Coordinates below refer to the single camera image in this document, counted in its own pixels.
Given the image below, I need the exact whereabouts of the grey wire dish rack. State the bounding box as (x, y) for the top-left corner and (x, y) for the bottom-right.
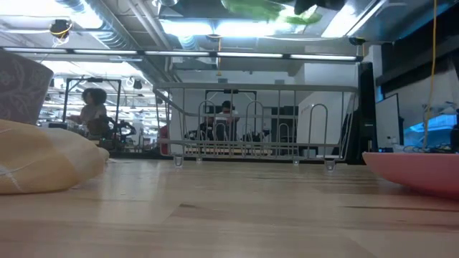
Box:
(152, 82), (360, 172)

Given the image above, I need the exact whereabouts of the pink plate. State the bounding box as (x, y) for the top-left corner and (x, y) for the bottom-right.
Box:
(361, 150), (459, 201)

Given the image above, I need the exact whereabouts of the beige floral patterned mug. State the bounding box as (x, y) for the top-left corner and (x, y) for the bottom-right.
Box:
(0, 49), (55, 125)

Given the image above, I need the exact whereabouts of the person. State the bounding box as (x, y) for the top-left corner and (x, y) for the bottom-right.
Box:
(200, 100), (241, 141)
(67, 87), (108, 139)

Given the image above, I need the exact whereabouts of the white cabinet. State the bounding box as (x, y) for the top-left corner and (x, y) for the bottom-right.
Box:
(296, 93), (347, 157)

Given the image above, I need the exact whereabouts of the green blurry object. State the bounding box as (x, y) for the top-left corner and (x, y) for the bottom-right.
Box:
(219, 0), (323, 26)

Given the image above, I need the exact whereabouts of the white board panel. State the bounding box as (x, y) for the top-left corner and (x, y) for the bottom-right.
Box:
(374, 93), (405, 148)

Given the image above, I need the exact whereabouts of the yellow checked cloth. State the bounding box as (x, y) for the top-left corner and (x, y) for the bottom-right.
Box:
(0, 118), (110, 196)

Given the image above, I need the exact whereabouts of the blue lit screen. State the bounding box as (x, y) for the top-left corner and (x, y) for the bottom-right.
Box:
(408, 113), (458, 144)

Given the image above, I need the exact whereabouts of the LED light bar frame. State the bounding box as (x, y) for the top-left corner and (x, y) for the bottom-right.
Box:
(0, 45), (364, 62)

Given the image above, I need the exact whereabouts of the black vertical frame post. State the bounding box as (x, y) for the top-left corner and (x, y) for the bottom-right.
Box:
(357, 62), (378, 164)

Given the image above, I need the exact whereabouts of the black ceiling device yellow cable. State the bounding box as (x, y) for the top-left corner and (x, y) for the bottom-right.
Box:
(49, 19), (73, 47)

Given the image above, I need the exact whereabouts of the yellow hanging cable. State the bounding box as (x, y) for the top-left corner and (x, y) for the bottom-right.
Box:
(422, 0), (438, 151)

